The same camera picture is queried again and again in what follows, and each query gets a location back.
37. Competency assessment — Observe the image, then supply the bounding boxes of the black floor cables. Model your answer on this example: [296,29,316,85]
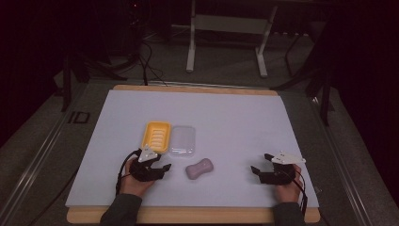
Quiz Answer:
[136,39,169,88]

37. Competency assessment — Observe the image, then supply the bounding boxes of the metal floor rail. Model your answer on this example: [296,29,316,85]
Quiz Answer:
[309,95,375,226]
[0,89,93,226]

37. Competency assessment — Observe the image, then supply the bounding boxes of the person's left hand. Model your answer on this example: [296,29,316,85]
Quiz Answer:
[120,157,155,199]

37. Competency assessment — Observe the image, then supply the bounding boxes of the white metal desk frame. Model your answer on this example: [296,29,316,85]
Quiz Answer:
[170,0,280,79]

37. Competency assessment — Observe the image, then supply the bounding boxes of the white table mat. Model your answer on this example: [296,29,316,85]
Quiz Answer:
[64,89,320,209]

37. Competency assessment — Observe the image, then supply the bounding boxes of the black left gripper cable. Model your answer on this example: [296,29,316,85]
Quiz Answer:
[114,148,143,198]

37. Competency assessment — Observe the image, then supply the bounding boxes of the purple soap bar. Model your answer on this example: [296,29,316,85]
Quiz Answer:
[184,157,215,181]

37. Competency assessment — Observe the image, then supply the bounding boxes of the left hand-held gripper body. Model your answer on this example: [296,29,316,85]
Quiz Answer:
[128,144,166,183]

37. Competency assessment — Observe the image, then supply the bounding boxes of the black floor cable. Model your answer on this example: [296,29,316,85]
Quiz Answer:
[26,168,81,226]

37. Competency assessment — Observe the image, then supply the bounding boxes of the clear plastic container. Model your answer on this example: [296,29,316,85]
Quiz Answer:
[168,124,197,158]

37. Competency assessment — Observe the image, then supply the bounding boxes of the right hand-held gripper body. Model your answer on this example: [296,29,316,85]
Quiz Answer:
[258,151,307,186]

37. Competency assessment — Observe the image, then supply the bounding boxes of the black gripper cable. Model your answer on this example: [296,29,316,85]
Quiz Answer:
[114,148,143,198]
[291,169,310,218]

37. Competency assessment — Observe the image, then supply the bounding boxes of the person's right hand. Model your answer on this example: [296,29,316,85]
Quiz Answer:
[274,164,304,204]

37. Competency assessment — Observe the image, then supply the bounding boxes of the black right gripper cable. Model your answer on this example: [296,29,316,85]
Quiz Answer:
[291,169,310,218]

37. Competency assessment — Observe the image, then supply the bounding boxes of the wooden table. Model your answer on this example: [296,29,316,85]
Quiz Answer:
[66,83,322,225]

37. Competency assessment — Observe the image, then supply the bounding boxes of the yellow soap dish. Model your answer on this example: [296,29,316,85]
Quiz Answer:
[141,121,172,154]

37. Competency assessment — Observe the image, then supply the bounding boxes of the black metal stand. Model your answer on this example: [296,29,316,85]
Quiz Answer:
[270,67,336,127]
[55,51,128,113]

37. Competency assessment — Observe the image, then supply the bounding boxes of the dark equipment cabinet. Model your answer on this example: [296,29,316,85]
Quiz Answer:
[106,0,143,59]

